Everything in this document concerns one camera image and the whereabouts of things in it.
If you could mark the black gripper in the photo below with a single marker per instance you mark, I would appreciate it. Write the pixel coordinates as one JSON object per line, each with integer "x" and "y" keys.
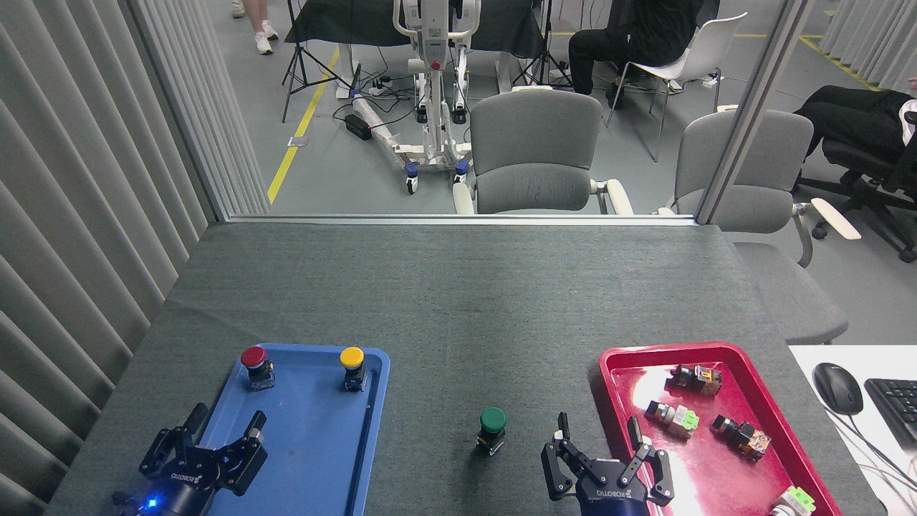
{"x": 183, "y": 491}
{"x": 612, "y": 500}

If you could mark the green push button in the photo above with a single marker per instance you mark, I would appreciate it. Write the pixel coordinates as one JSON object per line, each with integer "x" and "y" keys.
{"x": 492, "y": 419}

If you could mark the red push button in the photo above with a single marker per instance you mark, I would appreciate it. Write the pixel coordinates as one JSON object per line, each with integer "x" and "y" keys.
{"x": 253, "y": 355}

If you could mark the yellow push button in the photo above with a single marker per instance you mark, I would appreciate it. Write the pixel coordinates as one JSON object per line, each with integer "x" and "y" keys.
{"x": 351, "y": 356}

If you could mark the blue plastic tray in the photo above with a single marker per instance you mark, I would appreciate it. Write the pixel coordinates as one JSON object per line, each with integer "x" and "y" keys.
{"x": 315, "y": 444}

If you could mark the red plastic tray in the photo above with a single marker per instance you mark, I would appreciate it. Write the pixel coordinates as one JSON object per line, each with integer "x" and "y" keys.
{"x": 731, "y": 480}

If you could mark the dark grey table cloth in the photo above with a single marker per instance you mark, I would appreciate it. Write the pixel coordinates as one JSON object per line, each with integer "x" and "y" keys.
{"x": 473, "y": 308}

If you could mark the black computer mouse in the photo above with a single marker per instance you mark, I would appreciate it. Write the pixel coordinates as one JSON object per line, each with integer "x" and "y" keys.
{"x": 838, "y": 388}

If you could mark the white desk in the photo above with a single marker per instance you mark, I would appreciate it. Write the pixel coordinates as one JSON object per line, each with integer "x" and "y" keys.
{"x": 888, "y": 480}

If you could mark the black keyboard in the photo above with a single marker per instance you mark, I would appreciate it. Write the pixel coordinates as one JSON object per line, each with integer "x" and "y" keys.
{"x": 895, "y": 408}

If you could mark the grey office chair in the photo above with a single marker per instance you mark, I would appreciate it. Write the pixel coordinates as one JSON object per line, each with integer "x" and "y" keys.
{"x": 759, "y": 179}
{"x": 534, "y": 143}

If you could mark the black power box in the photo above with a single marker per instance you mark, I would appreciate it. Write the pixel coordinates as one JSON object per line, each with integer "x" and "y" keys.
{"x": 357, "y": 127}

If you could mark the black office chair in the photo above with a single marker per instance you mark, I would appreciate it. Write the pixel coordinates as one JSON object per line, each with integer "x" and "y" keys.
{"x": 860, "y": 161}

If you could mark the black tripod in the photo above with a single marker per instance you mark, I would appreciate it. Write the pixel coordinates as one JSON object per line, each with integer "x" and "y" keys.
{"x": 548, "y": 68}
{"x": 295, "y": 64}

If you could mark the white power strip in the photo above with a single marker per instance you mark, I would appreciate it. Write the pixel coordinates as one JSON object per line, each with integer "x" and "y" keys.
{"x": 381, "y": 87}

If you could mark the person with white shoes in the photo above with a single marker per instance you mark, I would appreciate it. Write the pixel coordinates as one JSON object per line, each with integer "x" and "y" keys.
{"x": 263, "y": 41}

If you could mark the white stand on wheels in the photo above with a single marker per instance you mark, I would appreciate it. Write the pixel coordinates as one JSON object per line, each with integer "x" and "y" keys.
{"x": 433, "y": 86}

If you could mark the white plastic chair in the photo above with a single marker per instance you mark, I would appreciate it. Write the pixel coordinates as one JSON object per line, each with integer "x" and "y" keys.
{"x": 706, "y": 54}

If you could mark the person in black trousers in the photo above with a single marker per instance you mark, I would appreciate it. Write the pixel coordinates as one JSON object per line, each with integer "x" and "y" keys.
{"x": 852, "y": 115}

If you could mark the seated person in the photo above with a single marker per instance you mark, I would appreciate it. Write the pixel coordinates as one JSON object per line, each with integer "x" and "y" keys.
{"x": 645, "y": 36}

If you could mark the black table cloth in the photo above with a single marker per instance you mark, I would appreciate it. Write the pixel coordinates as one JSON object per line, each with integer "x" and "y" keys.
{"x": 344, "y": 21}

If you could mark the white green switch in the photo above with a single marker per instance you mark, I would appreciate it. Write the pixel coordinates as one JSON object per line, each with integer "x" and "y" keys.
{"x": 677, "y": 419}
{"x": 795, "y": 502}

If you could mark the black orange switch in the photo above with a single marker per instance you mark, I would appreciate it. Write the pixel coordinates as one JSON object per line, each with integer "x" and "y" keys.
{"x": 698, "y": 380}
{"x": 745, "y": 436}

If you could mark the silver post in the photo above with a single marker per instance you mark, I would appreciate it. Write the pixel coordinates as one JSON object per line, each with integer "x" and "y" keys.
{"x": 752, "y": 115}

